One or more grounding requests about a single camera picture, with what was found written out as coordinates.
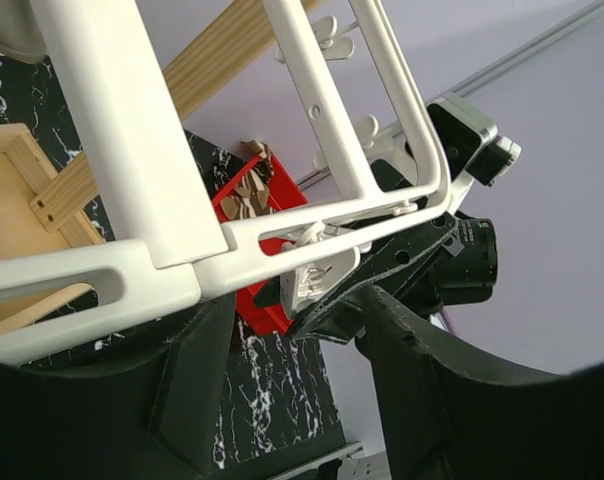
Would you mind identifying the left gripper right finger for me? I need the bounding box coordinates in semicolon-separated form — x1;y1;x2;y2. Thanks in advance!
363;286;604;479

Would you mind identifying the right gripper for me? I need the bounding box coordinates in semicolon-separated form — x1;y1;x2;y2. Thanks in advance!
252;201;497;344

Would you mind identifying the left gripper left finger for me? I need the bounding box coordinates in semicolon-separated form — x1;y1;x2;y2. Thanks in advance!
0;295;235;479

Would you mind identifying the white clothes peg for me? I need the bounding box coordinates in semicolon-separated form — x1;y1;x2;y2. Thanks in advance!
279;221;372;320

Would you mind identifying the white plastic sock hanger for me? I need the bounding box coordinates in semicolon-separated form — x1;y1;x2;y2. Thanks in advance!
0;1;451;365

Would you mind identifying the red plastic tray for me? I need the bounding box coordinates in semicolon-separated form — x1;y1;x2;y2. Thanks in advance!
210;152;311;336

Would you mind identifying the brown striped sock left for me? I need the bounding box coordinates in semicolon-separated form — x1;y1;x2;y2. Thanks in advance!
219;173;272;220

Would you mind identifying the brown striped sock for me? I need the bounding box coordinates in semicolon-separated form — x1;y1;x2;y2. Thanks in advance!
219;173;272;220
240;140;275;185

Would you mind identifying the brown striped sock right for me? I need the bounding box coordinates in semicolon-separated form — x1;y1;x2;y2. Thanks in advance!
240;140;275;185

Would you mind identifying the wooden drying rack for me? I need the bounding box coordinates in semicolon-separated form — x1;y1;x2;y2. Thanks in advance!
0;0;328;346

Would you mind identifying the grey beige hanging sock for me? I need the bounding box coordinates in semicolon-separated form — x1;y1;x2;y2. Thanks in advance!
0;0;47;64

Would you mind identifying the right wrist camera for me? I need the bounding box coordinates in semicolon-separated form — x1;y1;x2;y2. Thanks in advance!
427;93;522;214

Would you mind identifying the aluminium rail frame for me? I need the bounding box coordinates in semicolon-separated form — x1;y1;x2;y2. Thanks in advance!
261;0;604;480

